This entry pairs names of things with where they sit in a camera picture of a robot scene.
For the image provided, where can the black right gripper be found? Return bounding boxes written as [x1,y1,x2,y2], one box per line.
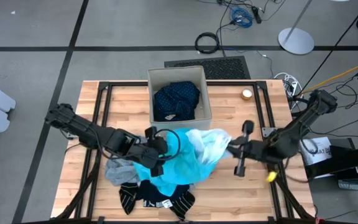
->
[227,120,270,177]

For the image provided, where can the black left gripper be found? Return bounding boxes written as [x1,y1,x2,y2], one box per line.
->
[140,126,170,177]

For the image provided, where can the pale mint garment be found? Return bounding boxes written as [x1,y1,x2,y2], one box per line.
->
[185,128,232,166]

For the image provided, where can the turquoise shirt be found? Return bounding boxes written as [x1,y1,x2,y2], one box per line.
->
[134,127,220,197]

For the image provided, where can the navy underwear white lettering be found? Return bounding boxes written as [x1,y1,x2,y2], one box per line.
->
[137,179,191,209]

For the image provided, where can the navy dotted garment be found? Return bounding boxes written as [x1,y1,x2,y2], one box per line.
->
[152,81,201,123]

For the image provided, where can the black striped sock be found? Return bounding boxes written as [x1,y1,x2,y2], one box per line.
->
[118,182,140,215]
[169,190,196,220]

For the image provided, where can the round brown tape roll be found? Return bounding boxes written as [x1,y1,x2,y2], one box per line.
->
[240,88,254,101]

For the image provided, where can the black floor mat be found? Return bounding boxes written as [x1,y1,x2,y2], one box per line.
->
[163,55,251,80]

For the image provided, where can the beige fabric storage box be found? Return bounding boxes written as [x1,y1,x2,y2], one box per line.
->
[147,65,213,131]

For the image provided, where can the white printed box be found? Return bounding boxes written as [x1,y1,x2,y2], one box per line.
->
[298,136,334,166]

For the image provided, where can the black side table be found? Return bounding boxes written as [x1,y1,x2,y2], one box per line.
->
[303,138,358,187]

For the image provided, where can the grey round-base floor stand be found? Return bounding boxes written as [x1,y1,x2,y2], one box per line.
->
[277,0,315,55]

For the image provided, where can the black power strip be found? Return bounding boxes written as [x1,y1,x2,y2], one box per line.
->
[251,6,263,24]

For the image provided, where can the black camera cable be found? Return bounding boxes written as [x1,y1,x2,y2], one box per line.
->
[154,128,181,162]

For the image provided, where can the yellow cable tag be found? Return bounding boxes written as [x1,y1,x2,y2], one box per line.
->
[265,170,278,184]

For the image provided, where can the black aluminium table frame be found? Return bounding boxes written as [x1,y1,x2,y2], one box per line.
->
[53,80,316,224]

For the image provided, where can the white cable coil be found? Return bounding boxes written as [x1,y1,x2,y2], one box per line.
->
[273,72,306,98]

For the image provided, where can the coiled black cable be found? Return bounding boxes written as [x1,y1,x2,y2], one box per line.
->
[194,32,221,55]

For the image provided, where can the yellow straight cable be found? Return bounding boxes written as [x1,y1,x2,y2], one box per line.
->
[301,58,358,94]

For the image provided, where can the blue cable coil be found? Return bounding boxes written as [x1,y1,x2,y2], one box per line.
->
[230,6,254,29]

